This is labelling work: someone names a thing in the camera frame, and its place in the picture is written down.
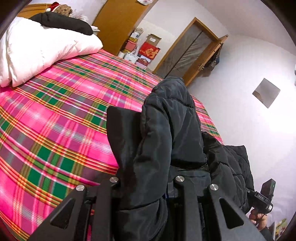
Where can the person's right hand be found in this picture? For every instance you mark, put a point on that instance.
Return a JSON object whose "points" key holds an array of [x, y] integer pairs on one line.
{"points": [[258, 219]]}

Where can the wooden wardrobe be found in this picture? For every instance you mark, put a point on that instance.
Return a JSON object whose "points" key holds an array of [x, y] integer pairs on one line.
{"points": [[116, 21]]}

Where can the black puffer jacket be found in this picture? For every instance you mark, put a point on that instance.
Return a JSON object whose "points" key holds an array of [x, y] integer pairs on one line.
{"points": [[154, 146]]}

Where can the brown cardboard box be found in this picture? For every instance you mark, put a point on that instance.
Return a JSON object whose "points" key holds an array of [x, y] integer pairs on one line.
{"points": [[153, 39]]}

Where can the pink plaid bed sheet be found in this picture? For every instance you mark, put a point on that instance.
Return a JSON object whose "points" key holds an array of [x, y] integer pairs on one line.
{"points": [[53, 134]]}

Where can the grey wall panel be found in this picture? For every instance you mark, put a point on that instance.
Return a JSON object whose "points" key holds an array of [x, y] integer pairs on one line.
{"points": [[266, 93]]}

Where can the white pink quilt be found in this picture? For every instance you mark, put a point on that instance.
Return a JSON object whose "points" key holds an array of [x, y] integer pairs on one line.
{"points": [[28, 48]]}

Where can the pink plastic bin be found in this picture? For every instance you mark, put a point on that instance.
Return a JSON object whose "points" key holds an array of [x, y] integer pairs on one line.
{"points": [[130, 46]]}

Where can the wooden door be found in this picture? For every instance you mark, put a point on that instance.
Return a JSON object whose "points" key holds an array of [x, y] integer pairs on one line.
{"points": [[189, 54]]}

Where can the white bag on floor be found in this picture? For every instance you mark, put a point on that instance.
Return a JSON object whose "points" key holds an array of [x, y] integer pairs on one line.
{"points": [[131, 57]]}

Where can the brown stuffed toy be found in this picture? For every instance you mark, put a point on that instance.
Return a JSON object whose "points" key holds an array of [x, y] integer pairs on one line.
{"points": [[61, 9]]}

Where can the red box with gold character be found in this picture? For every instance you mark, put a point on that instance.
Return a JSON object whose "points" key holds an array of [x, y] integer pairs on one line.
{"points": [[149, 50]]}

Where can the black garment on quilt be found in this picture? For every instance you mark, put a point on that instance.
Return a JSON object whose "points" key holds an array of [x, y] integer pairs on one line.
{"points": [[55, 20]]}

